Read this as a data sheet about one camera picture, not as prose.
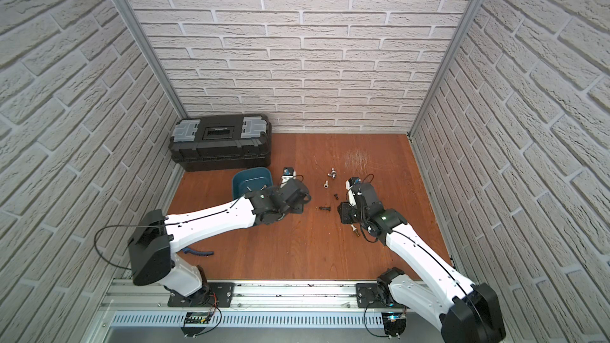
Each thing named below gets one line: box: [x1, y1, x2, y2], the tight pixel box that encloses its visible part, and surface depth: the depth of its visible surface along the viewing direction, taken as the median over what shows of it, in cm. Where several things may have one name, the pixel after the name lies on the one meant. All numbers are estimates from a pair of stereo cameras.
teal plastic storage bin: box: [231, 166, 274, 200], surface depth 101 cm
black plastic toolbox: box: [168, 113, 273, 173], surface depth 97 cm
